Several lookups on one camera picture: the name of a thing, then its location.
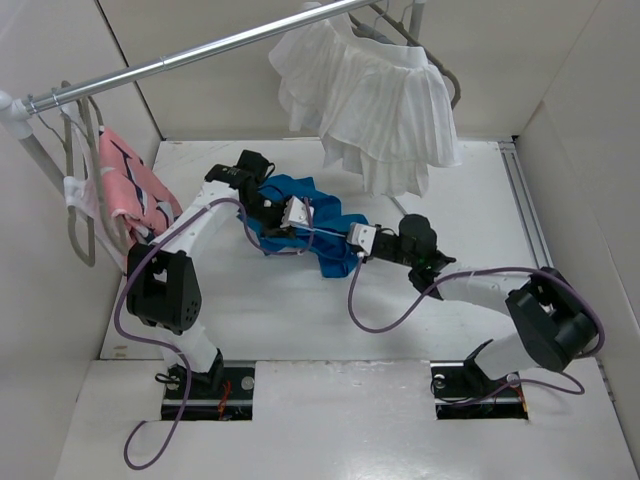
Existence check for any light blue wire hanger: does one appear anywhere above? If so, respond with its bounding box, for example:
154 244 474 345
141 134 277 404
293 225 347 242

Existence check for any blue t shirt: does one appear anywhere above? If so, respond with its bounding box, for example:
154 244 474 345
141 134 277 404
260 174 369 279

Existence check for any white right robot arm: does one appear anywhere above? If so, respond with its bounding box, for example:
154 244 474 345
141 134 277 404
370 214 605 394

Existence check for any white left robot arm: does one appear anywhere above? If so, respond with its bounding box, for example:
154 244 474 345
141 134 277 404
126 150 292 397

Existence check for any grey velvet hanger outer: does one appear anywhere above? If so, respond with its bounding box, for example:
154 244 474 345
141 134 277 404
61 104 96 267

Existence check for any grey velvet hanger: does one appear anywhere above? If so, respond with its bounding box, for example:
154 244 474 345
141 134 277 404
64 79 139 254
61 104 96 267

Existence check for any grey hanger holding skirt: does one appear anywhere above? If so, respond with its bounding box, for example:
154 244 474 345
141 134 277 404
348 4 462 109

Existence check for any grey velvet hanger inner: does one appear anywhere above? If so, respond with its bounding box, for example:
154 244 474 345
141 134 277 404
64 79 139 254

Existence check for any pink shark print garment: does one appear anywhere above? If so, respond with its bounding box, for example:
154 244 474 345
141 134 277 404
98 126 183 248

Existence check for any white pleated skirt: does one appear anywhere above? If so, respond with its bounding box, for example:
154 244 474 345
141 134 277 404
268 15 462 197

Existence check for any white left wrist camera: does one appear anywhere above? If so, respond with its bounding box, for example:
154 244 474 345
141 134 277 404
281 196 314 228

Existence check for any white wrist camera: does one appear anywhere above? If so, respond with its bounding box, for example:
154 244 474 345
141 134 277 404
281 196 314 228
346 223 377 259

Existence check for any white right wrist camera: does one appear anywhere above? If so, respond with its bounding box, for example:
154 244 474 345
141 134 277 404
346 223 377 259

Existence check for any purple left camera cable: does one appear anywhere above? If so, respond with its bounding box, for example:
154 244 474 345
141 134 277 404
114 197 317 470

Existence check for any aluminium rail right edge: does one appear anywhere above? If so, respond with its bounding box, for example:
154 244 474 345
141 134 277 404
498 140 555 267

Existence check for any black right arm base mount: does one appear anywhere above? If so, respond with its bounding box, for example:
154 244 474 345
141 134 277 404
430 340 529 420

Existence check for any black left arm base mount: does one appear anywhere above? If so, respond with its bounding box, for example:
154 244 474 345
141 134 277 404
154 352 256 422

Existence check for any silver clothes rack rail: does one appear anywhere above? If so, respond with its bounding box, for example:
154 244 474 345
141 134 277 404
13 0 373 118

